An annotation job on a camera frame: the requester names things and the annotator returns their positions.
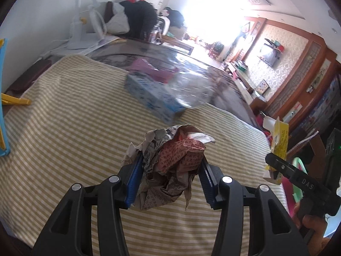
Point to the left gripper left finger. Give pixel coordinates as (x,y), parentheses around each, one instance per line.
(68,231)

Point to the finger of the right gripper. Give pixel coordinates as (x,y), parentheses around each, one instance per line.
(277,168)

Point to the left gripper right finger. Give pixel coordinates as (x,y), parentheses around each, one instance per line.
(271,229)

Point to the yellow packaging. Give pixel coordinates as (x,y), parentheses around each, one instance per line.
(279,131)

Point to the brown paper wrapper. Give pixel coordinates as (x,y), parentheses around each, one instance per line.
(164,166)

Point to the clear plastic bottle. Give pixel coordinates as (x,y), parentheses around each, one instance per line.
(194,84)

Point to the white blue printed carton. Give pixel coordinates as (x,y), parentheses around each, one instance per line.
(154,96)

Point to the person's right hand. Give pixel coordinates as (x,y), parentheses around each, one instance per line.
(318,242)

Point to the red bin green rim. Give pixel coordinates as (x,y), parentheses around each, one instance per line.
(293,192)

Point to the dark wooden chair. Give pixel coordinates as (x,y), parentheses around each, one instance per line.
(315,142)

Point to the low TV cabinet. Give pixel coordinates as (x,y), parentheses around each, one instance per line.
(256,101)

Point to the yellow striped table cloth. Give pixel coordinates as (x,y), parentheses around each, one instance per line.
(77,130)

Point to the patterned glass table cover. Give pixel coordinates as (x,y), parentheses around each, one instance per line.
(226,94)

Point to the colourful toy rack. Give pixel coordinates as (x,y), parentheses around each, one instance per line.
(7,100)

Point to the pink snack wrapper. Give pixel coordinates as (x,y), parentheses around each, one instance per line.
(162,75)

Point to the white plastic bag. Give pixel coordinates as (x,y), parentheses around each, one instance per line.
(115,19)

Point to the black clothes pile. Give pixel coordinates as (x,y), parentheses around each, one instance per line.
(142,18)

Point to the wall mounted television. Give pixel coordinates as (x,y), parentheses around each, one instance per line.
(269,55)

